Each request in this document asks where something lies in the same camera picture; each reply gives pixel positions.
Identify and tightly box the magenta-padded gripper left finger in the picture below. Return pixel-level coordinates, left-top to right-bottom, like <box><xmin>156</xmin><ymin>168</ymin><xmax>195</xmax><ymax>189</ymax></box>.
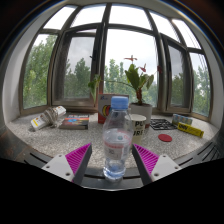
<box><xmin>41</xmin><ymin>142</ymin><xmax>93</xmax><ymax>186</ymax></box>

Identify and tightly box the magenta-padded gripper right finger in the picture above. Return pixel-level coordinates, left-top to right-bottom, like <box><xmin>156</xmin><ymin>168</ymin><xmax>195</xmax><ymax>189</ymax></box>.
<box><xmin>131</xmin><ymin>143</ymin><xmax>183</xmax><ymax>186</ymax></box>

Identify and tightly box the clear blue-capped water bottle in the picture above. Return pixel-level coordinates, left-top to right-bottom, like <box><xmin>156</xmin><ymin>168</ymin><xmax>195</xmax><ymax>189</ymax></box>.
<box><xmin>101</xmin><ymin>95</ymin><xmax>135</xmax><ymax>183</ymax></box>

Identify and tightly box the flat round red coaster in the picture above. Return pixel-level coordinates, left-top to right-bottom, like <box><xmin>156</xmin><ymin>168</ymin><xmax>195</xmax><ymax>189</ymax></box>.
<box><xmin>157</xmin><ymin>133</ymin><xmax>173</xmax><ymax>143</ymax></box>

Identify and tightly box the white printed paper cup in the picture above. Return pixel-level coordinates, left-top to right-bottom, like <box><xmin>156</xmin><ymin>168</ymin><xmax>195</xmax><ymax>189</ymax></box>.
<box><xmin>124</xmin><ymin>113</ymin><xmax>147</xmax><ymax>146</ymax></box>

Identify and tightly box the dark colourful book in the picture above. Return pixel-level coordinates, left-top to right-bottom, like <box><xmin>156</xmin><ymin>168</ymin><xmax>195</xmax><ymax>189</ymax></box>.
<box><xmin>58</xmin><ymin>113</ymin><xmax>90</xmax><ymax>131</ymax></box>

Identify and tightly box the blue-green carton pack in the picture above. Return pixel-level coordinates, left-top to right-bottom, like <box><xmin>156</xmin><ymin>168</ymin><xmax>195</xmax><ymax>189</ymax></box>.
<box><xmin>171</xmin><ymin>113</ymin><xmax>194</xmax><ymax>126</ymax></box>

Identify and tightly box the potted anthurium in white pot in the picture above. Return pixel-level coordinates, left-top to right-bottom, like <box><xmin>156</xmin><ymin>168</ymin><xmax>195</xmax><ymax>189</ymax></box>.
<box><xmin>87</xmin><ymin>54</ymin><xmax>164</xmax><ymax>129</ymax></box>

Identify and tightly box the red and white filament box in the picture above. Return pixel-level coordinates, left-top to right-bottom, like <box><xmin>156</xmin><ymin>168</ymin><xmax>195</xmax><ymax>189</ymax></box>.
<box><xmin>97</xmin><ymin>93</ymin><xmax>130</xmax><ymax>125</ymax></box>

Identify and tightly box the bundle of beige rope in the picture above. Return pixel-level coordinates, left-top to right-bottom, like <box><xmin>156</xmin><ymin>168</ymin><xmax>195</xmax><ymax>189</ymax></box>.
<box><xmin>42</xmin><ymin>106</ymin><xmax>65</xmax><ymax>129</ymax></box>

